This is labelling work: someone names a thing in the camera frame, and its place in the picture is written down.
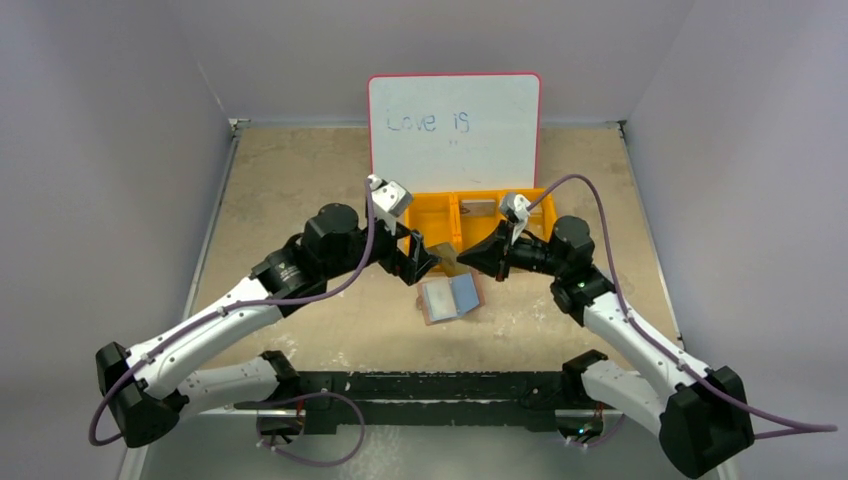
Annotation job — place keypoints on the pink framed whiteboard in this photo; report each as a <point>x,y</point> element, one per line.
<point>446,132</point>

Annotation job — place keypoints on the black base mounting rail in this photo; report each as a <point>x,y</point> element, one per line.
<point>536,401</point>

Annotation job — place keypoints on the yellow bin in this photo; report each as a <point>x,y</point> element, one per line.
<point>436,216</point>
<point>542,215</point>
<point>475,229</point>

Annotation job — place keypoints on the silver card in middle bin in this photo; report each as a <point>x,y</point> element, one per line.
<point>478,208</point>

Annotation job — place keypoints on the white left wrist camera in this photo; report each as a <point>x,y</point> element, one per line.
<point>390,200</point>

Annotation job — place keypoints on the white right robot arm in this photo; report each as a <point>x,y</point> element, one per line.
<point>692,409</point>

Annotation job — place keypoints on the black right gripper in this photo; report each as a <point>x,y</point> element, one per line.
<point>503,250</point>

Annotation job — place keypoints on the yellow right bin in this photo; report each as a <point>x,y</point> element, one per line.
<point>542,215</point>

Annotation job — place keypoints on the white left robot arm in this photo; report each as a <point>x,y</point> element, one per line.
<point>148,387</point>

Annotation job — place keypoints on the yellow left bin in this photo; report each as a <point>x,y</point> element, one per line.
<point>436,216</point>

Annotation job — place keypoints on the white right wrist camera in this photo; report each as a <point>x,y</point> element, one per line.
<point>515,208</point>

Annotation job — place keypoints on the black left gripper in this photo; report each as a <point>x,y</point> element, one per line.
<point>407,257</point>

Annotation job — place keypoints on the gold credit card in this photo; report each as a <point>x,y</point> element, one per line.
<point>448,263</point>

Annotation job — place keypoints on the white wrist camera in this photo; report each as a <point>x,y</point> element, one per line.
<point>390,200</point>
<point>515,208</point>

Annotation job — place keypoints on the pink leather card holder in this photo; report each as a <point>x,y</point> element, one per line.
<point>444,299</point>

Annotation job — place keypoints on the aluminium frame rail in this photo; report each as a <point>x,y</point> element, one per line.
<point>255,409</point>

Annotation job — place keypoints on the yellow middle bin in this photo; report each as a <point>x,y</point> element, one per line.
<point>475,229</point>

